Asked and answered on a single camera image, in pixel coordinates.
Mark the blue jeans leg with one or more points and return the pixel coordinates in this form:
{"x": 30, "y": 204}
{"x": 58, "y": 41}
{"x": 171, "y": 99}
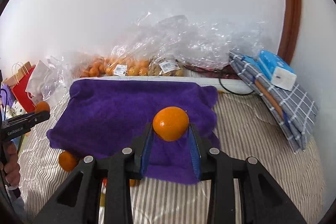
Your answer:
{"x": 19, "y": 206}

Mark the medium orange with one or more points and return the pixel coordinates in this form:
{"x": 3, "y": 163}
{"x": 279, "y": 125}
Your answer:
{"x": 42, "y": 106}
{"x": 67, "y": 161}

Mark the blue tissue pack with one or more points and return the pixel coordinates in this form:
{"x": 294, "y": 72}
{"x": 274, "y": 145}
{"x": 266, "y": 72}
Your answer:
{"x": 274, "y": 68}

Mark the white plastic bag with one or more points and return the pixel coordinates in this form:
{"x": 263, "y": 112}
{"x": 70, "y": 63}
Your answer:
{"x": 50, "y": 81}

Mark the bag of small oranges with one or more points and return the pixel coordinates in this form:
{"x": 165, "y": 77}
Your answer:
{"x": 99, "y": 66}

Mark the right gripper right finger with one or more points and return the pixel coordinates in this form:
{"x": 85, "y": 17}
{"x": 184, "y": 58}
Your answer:
{"x": 262, "y": 199}

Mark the left hand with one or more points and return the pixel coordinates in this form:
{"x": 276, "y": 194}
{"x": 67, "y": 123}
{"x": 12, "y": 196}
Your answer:
{"x": 12, "y": 167}

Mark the striped quilt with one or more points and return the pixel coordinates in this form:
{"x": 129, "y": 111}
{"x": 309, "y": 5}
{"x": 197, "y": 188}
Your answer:
{"x": 244, "y": 128}

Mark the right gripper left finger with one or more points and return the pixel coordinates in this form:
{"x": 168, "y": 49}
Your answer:
{"x": 77, "y": 200}

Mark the clear plastic bag pile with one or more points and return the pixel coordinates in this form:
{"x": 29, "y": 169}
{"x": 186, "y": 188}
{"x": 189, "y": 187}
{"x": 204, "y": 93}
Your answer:
{"x": 199, "y": 44}

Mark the grey plaid cloth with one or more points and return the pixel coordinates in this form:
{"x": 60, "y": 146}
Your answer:
{"x": 294, "y": 110}

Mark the red paper bag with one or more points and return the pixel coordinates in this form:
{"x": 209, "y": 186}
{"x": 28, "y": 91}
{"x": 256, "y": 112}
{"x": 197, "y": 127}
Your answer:
{"x": 21, "y": 73}

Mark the purple towel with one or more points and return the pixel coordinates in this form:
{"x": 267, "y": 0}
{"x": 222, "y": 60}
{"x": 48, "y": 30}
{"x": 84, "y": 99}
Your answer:
{"x": 104, "y": 116}

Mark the brown wooden door frame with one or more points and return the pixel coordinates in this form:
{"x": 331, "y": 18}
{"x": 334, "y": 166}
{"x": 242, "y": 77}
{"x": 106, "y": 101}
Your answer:
{"x": 290, "y": 31}

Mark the bag of brown fruits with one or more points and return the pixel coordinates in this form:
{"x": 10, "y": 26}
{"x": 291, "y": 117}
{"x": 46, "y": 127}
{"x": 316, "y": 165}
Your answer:
{"x": 165, "y": 66}

